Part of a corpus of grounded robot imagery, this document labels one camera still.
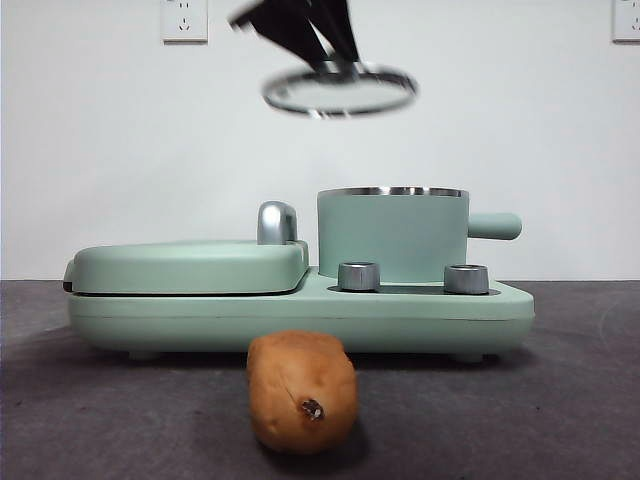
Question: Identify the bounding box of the glass pot lid green knob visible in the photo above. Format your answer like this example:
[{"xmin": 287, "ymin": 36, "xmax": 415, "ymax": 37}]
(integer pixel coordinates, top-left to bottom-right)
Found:
[{"xmin": 260, "ymin": 58, "xmax": 420, "ymax": 122}]

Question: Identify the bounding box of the brown potato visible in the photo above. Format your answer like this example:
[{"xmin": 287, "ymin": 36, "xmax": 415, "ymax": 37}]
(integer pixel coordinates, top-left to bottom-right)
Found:
[{"xmin": 246, "ymin": 329, "xmax": 360, "ymax": 455}]

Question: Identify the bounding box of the silver control knob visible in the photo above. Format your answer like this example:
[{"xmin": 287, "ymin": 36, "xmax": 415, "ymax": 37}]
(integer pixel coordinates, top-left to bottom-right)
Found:
[
  {"xmin": 338, "ymin": 260, "xmax": 382, "ymax": 292},
  {"xmin": 443, "ymin": 263, "xmax": 490, "ymax": 296}
]

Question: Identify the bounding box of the mint green griddle cover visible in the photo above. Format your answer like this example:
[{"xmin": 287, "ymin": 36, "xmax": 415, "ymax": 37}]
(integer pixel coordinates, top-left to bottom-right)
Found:
[{"xmin": 62, "ymin": 239, "xmax": 312, "ymax": 297}]

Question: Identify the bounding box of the mint green breakfast machine base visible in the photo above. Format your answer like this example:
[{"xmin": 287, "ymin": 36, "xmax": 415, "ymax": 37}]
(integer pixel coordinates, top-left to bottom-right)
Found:
[{"xmin": 67, "ymin": 266, "xmax": 536, "ymax": 363}]

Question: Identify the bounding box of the white wall socket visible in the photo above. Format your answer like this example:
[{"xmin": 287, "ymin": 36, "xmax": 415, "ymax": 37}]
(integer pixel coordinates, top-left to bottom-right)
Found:
[
  {"xmin": 612, "ymin": 0, "xmax": 640, "ymax": 44},
  {"xmin": 160, "ymin": 0, "xmax": 210, "ymax": 45}
]

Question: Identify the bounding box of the chrome griddle cover handle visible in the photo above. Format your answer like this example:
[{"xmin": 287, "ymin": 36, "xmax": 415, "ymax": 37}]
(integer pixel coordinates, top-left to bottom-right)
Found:
[{"xmin": 257, "ymin": 201, "xmax": 301, "ymax": 247}]

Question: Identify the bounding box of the mint green pot with handle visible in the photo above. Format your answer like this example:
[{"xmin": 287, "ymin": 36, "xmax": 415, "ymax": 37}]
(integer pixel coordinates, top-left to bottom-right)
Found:
[{"xmin": 317, "ymin": 185, "xmax": 525, "ymax": 282}]

